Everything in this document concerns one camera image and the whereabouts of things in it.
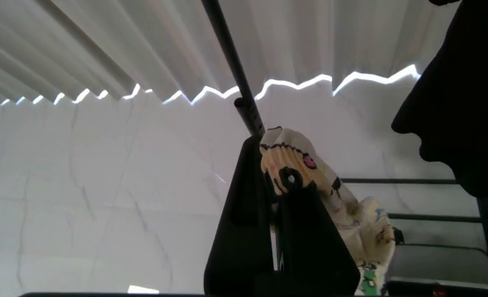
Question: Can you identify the black garment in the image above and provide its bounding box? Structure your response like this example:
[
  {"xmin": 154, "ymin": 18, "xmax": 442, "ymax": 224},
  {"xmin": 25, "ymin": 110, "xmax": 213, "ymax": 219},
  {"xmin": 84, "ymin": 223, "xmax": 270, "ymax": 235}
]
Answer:
[{"xmin": 391, "ymin": 0, "xmax": 488, "ymax": 198}]

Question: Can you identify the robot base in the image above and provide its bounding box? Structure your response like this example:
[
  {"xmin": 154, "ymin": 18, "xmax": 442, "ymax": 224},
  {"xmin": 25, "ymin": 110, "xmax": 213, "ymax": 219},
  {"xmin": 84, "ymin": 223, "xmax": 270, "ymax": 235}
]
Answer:
[{"xmin": 385, "ymin": 243, "xmax": 488, "ymax": 296}]

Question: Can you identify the black clothes rack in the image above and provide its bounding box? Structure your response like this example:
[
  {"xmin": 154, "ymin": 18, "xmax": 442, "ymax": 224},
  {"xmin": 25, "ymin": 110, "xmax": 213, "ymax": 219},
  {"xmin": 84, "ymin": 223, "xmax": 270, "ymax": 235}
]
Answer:
[{"xmin": 200, "ymin": 0, "xmax": 488, "ymax": 265}]

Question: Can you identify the cream printed garment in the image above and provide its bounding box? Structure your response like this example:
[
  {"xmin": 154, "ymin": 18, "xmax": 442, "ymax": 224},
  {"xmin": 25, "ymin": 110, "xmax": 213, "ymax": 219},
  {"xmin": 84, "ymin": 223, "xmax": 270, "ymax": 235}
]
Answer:
[{"xmin": 258, "ymin": 125, "xmax": 397, "ymax": 296}]

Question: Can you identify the white curtain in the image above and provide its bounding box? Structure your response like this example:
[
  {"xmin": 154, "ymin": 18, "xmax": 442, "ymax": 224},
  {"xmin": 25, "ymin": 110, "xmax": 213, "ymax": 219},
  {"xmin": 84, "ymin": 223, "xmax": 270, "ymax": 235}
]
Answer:
[{"xmin": 0, "ymin": 0, "xmax": 462, "ymax": 107}]

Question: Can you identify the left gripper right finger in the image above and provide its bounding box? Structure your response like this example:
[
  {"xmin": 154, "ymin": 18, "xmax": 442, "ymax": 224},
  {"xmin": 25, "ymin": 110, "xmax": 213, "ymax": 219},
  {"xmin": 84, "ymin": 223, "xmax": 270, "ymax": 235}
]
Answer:
[{"xmin": 273, "ymin": 184, "xmax": 361, "ymax": 295}]

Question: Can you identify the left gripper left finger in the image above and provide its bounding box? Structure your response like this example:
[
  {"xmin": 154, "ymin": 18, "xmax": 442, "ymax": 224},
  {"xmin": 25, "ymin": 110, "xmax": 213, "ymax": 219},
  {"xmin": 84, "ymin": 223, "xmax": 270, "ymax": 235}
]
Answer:
[{"xmin": 204, "ymin": 134, "xmax": 277, "ymax": 295}]

